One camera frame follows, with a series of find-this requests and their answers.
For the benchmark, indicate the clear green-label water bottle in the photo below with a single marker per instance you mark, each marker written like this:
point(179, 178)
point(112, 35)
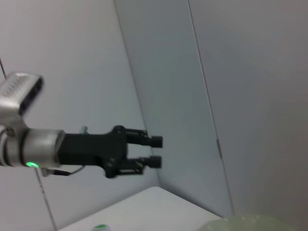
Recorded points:
point(100, 227)

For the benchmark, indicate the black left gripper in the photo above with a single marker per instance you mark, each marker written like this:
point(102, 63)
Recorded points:
point(91, 149)

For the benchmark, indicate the translucent green fruit plate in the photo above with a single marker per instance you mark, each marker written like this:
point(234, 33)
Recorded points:
point(252, 223)

